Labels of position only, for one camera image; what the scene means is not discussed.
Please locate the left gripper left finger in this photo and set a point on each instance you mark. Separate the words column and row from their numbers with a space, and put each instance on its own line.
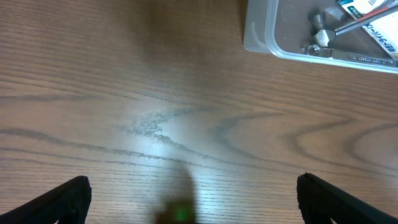
column 68, row 204

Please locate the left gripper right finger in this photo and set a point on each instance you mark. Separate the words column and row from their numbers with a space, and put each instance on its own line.
column 321, row 202

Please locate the silver ring spanner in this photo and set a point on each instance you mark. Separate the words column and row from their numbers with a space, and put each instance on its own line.
column 334, row 54

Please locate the black handled claw hammer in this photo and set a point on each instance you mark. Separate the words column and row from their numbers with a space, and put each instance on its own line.
column 324, row 36

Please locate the clear plastic container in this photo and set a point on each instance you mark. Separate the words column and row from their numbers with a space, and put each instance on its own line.
column 286, row 28

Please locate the white blue card package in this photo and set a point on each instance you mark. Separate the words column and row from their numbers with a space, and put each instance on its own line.
column 383, row 30

